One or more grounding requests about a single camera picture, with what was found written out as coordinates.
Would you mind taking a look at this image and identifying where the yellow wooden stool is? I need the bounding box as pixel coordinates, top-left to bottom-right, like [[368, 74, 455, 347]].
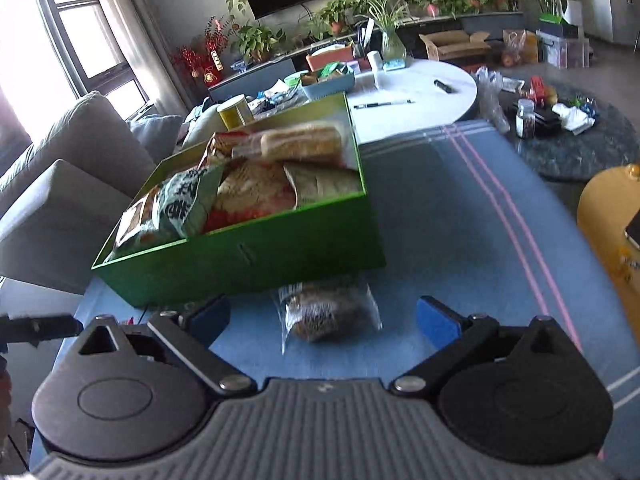
[[577, 164, 639, 310]]

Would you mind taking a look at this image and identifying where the packaged bread slice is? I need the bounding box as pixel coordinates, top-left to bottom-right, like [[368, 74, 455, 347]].
[[230, 120, 352, 167]]

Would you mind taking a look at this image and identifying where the green cardboard box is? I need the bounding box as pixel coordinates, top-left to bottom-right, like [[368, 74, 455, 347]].
[[91, 91, 388, 309]]

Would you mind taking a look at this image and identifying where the yellow tin can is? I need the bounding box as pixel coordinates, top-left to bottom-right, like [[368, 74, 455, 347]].
[[216, 94, 255, 131]]

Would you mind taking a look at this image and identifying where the red yellow snack packet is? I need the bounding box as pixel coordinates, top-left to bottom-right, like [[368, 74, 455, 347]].
[[202, 160, 296, 233]]

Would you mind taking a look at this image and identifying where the white round coffee table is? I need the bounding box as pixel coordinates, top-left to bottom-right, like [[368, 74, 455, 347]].
[[347, 58, 477, 144]]

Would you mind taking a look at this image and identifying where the clear storage bin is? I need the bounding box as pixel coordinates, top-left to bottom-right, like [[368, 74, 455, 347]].
[[536, 30, 591, 70]]

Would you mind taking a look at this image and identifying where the small jar with white lid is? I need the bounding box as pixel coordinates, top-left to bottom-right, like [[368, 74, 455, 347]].
[[515, 99, 536, 139]]

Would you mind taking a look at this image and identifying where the green chips bag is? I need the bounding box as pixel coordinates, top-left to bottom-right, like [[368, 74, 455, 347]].
[[106, 164, 224, 261]]

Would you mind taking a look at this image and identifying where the open cardboard box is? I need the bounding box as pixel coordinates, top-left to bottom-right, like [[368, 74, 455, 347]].
[[419, 29, 491, 62]]

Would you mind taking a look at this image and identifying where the blue plaid tablecloth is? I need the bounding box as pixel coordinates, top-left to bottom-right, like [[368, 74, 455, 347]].
[[29, 120, 640, 480]]

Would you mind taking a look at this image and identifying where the black white pen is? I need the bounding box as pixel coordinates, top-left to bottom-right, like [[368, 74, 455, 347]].
[[352, 100, 414, 110]]

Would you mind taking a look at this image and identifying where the blue plastic basket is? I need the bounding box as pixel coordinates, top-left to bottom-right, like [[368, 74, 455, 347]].
[[300, 70, 355, 101]]

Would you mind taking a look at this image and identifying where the grey sofa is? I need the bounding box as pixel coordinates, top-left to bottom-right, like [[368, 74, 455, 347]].
[[1, 92, 183, 294]]

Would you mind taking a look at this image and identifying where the glass vase with plant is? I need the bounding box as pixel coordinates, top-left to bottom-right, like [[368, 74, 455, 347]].
[[362, 0, 412, 62]]

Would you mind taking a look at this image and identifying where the red flower decoration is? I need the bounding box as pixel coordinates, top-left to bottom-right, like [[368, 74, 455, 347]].
[[169, 15, 240, 88]]

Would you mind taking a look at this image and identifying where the brown white snack packet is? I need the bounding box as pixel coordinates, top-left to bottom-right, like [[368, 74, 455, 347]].
[[283, 162, 361, 209]]

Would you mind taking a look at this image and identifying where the long tv cabinet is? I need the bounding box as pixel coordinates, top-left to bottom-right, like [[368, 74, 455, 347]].
[[208, 12, 525, 103]]

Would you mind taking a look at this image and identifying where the orange box on table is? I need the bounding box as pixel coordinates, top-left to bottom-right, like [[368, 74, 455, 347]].
[[306, 44, 354, 72]]

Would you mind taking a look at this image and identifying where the dark round side table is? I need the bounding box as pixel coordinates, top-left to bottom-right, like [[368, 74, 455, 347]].
[[494, 77, 640, 183]]

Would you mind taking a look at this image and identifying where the clear dark snack packet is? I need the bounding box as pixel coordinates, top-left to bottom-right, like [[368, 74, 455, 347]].
[[276, 275, 383, 353]]

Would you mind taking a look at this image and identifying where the black marker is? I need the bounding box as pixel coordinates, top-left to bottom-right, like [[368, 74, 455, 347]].
[[434, 79, 454, 94]]

